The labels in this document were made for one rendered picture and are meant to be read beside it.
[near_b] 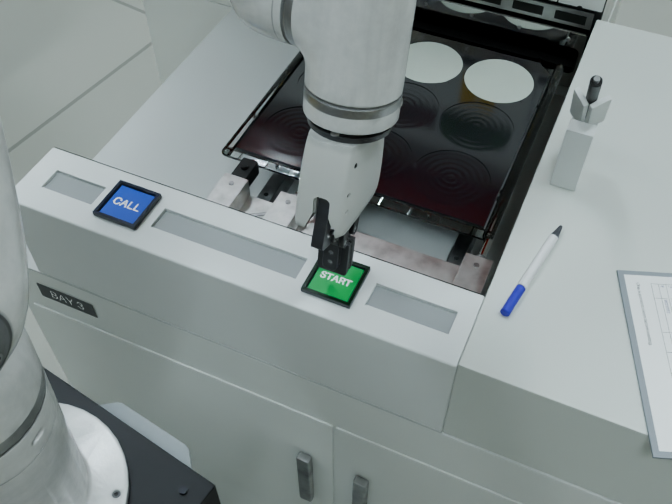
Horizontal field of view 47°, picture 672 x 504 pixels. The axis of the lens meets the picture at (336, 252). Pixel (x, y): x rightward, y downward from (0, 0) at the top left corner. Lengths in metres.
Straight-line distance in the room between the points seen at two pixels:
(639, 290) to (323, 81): 0.41
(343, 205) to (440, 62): 0.55
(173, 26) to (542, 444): 1.06
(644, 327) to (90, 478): 0.55
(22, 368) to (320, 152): 0.29
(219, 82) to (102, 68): 1.50
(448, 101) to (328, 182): 0.48
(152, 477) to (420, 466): 0.35
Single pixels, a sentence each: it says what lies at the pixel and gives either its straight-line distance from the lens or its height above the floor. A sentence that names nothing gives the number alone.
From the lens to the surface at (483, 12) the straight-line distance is 1.23.
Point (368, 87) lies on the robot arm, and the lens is 0.62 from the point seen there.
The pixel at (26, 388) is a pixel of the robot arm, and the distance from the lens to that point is 0.58.
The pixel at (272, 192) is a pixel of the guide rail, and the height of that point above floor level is 0.85.
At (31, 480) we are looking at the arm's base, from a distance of 0.65.
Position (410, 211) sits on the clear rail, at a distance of 0.96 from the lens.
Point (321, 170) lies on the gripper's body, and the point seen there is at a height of 1.14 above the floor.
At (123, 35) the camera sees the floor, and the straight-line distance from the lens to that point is 2.89.
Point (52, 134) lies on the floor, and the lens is 2.55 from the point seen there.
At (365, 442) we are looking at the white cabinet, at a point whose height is 0.72.
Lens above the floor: 1.61
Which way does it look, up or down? 51 degrees down
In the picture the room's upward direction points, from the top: straight up
